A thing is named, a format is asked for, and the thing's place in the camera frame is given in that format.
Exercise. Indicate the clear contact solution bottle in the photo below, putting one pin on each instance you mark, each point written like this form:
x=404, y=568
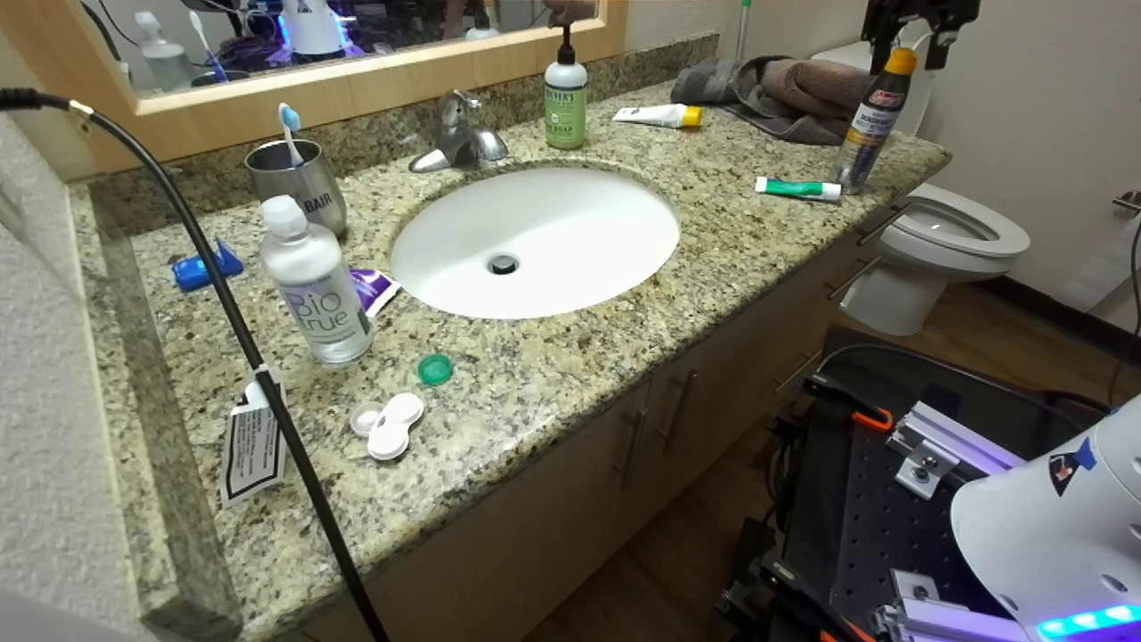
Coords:
x=320, y=305

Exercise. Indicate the white toilet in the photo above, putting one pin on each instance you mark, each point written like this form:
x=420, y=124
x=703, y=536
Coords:
x=951, y=237

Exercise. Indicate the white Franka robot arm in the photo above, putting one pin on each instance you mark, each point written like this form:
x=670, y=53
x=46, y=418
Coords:
x=1057, y=536

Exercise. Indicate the metal toothbrush cup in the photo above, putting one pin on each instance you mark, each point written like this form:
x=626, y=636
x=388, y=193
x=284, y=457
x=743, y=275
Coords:
x=296, y=190

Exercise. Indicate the spray can with orange cap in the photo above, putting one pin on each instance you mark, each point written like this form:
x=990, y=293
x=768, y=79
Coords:
x=874, y=124

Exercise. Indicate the wooden vanity cabinet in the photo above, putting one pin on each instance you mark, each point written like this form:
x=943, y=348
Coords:
x=572, y=510

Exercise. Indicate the chrome faucet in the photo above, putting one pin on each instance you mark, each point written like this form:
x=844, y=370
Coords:
x=460, y=143

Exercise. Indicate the white sunscreen tube yellow cap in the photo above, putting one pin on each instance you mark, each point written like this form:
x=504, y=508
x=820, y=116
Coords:
x=655, y=116

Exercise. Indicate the orange black clamp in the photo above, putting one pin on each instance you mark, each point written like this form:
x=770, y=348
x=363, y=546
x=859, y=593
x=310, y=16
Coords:
x=877, y=418

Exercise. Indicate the brown folded towel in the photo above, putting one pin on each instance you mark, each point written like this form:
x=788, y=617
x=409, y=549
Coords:
x=808, y=93

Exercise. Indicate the blue white toothbrush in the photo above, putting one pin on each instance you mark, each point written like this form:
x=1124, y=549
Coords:
x=290, y=118

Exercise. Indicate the wood framed wall mirror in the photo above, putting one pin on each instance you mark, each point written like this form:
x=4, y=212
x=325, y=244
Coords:
x=357, y=73

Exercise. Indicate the white oval sink basin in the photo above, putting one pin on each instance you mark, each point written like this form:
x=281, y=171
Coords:
x=572, y=237

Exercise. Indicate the small blue plastic item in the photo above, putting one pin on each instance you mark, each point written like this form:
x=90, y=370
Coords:
x=196, y=271

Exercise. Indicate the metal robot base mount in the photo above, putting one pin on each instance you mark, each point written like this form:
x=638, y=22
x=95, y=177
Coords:
x=951, y=448

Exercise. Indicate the metal wall holder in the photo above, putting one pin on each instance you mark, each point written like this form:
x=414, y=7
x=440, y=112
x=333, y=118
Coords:
x=1129, y=203

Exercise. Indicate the green soap pump bottle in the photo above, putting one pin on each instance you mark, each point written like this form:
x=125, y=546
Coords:
x=566, y=112

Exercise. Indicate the green white toothpaste tube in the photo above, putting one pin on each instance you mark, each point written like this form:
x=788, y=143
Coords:
x=796, y=186

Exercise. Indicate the purple packet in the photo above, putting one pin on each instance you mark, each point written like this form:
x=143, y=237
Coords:
x=377, y=291

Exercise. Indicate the small green round cap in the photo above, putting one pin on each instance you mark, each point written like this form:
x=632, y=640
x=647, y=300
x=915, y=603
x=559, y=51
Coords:
x=436, y=369

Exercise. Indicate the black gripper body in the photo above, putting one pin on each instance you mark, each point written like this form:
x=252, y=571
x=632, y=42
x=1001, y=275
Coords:
x=920, y=16

